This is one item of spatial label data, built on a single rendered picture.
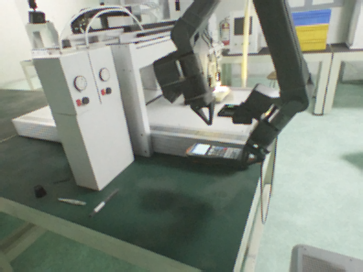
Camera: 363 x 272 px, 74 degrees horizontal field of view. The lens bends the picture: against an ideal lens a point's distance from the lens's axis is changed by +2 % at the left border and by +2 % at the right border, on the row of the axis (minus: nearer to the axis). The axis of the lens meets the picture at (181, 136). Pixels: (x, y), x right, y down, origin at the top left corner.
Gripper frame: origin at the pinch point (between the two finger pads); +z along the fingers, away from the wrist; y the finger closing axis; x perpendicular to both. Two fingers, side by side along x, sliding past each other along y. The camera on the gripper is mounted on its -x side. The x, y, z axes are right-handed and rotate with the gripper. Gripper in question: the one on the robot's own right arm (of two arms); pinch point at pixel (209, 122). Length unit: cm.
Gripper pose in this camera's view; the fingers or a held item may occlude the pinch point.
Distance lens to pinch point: 71.0
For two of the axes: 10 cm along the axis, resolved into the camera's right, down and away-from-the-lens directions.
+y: -4.1, 4.4, -8.0
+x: 8.5, -1.3, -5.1
